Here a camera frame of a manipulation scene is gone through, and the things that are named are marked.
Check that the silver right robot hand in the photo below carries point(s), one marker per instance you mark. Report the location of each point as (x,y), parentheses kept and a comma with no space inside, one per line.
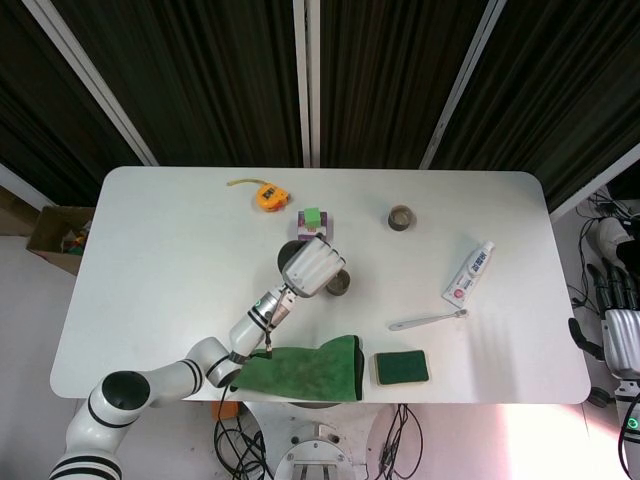
(622,340)

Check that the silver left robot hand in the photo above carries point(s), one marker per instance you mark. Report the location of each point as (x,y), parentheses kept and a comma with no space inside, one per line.
(312,267)

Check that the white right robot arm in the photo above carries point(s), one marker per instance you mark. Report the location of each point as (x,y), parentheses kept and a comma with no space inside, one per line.
(629,425)

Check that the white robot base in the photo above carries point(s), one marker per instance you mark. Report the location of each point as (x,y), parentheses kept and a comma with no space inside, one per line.
(315,445)

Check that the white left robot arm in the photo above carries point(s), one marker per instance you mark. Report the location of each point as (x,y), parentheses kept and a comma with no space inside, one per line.
(165,380)

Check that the brown cup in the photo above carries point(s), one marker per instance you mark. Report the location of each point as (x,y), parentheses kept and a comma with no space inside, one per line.
(340,287)

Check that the empty dark cup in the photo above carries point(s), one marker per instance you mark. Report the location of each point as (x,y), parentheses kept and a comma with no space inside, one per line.
(401,217)

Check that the purple box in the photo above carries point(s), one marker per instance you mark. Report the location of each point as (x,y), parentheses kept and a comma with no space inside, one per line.
(310,235)

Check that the green cube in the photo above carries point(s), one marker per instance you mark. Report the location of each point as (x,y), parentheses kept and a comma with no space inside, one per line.
(312,216)

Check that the black caster wheel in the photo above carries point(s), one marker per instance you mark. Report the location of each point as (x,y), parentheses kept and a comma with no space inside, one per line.
(598,396)

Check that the orange tape measure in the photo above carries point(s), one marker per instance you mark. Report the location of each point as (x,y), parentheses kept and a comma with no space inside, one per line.
(270,197)

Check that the green microfibre cloth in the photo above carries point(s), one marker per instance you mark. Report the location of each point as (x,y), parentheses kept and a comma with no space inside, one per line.
(305,372)

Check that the white plastic device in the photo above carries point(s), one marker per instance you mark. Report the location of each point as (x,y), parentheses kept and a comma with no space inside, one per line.
(610,235)

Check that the white toothbrush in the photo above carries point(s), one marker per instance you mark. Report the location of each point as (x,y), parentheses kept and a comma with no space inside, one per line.
(425,320)

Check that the green yellow sponge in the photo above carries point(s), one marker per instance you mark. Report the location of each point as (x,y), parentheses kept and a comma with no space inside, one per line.
(401,367)

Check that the white toothpaste tube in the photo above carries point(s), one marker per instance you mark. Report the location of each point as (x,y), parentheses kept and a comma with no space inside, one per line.
(470,272)

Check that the small orange box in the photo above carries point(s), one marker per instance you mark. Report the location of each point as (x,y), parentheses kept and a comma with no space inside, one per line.
(227,411)

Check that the black curtain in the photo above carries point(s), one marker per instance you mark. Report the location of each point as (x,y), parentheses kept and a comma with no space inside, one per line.
(390,75)
(45,115)
(565,90)
(200,75)

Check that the cardboard box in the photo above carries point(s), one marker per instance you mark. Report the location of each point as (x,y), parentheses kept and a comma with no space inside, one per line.
(55,235)

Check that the white partition post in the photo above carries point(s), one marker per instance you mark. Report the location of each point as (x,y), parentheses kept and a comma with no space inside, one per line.
(595,187)
(95,80)
(17,182)
(306,80)
(462,85)

